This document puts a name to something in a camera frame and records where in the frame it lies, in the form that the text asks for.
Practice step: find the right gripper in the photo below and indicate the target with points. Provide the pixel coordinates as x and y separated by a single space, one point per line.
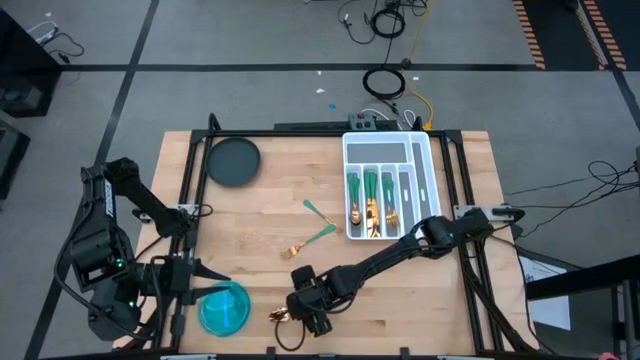
310 292

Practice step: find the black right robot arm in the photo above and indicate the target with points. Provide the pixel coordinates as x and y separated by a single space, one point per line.
390 255

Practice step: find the black long bar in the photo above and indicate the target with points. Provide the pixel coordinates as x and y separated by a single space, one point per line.
310 126

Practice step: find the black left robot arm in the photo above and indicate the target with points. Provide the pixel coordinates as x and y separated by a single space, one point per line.
100 250

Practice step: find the black aluminium table frame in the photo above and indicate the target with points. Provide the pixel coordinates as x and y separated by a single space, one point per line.
300 133

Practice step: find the blue translucent round plate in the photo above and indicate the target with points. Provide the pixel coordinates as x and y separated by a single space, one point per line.
225 310

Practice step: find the black equipment table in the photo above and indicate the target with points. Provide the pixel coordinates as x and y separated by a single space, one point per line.
20 75

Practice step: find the black case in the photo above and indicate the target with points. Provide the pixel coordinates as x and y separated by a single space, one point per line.
10 160

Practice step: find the grey power strip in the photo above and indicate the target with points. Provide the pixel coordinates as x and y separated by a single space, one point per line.
361 121

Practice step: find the black desk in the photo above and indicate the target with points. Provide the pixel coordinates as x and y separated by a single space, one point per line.
575 280

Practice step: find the white paper sheet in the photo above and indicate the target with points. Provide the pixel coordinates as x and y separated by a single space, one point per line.
550 310

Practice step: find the white cutlery tray organizer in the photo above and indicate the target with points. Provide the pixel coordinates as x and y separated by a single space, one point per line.
377 152

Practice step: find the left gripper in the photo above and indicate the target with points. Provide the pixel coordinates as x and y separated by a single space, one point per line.
170 280

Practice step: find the dark grey round plate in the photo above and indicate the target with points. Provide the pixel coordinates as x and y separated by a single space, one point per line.
233 162

